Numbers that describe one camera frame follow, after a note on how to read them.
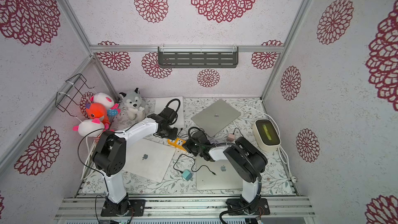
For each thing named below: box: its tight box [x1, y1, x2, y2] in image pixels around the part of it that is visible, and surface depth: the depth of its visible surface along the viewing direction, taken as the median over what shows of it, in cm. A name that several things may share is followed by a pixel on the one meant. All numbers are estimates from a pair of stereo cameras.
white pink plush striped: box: [72, 117, 110, 142], surface depth 81 cm
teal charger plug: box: [181, 169, 193, 181], surface depth 84 cm
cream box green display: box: [252, 118, 282, 152], surface depth 96 cm
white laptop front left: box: [125, 138, 177, 184], surface depth 90 cm
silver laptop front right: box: [196, 155, 245, 191], surface depth 85 cm
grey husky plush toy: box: [119, 88, 150, 122], surface depth 99 cm
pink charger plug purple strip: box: [226, 133, 236, 143], surface depth 100 cm
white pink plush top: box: [89, 92, 115, 110], surface depth 97 cm
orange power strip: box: [167, 137, 188, 152], surface depth 96 cm
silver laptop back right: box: [190, 99, 241, 138], surface depth 112 cm
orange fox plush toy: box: [85, 102, 111, 125], surface depth 89 cm
